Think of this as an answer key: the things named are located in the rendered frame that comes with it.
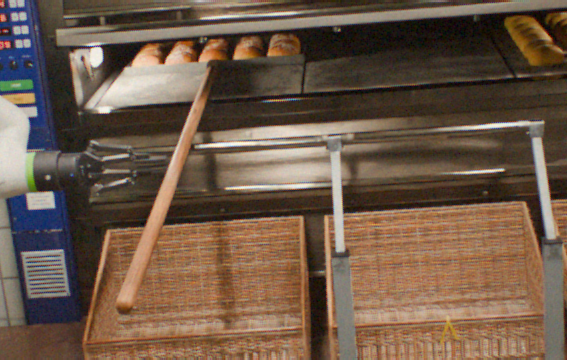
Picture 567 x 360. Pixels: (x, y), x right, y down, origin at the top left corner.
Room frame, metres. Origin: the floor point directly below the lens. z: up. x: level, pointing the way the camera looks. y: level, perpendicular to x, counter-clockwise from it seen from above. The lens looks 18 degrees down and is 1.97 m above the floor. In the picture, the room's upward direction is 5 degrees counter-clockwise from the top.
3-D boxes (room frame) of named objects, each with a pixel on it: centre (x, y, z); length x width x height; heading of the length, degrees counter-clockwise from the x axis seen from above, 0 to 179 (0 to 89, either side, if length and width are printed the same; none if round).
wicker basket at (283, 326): (2.95, 0.24, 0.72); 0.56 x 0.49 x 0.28; 87
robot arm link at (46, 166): (2.67, 0.52, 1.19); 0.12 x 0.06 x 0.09; 177
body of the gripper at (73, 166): (2.66, 0.45, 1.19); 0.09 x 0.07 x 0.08; 87
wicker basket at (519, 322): (2.91, -0.37, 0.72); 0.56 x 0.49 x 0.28; 87
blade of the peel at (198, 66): (3.83, 0.16, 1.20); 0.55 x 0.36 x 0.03; 87
